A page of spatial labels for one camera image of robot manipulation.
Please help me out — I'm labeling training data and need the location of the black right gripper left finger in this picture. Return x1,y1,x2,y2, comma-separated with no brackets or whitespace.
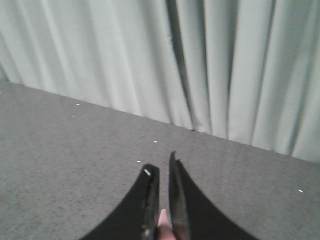
82,164,160,240

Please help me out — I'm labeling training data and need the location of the grey-white curtain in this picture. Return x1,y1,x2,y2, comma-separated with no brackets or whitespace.
0,0,320,163

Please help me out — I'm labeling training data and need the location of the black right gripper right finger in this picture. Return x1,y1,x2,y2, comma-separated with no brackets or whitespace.
168,151,256,240

